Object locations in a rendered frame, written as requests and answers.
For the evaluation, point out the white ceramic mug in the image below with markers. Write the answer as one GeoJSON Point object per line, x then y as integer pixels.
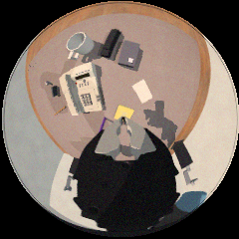
{"type": "Point", "coordinates": [75, 41]}

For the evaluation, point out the yellow sticky note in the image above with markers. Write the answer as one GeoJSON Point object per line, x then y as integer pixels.
{"type": "Point", "coordinates": [123, 112]}

